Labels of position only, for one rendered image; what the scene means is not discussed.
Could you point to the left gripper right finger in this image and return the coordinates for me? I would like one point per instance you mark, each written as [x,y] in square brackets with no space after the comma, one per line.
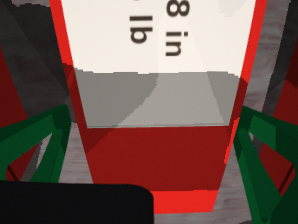
[262,195]

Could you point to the red box of welding electrodes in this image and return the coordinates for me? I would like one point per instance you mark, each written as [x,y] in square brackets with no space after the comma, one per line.
[157,88]
[12,111]
[280,170]

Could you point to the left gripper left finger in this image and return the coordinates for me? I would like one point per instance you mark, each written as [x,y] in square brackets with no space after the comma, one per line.
[18,138]

